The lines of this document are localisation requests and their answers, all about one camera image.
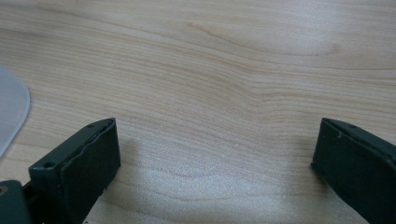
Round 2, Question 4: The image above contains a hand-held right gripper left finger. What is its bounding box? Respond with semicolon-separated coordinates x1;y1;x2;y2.
28;117;121;224

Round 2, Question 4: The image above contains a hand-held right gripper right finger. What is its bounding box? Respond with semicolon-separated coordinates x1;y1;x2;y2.
310;117;396;224

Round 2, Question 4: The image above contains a translucent white plastic sheet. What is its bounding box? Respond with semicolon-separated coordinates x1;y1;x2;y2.
0;64;32;158

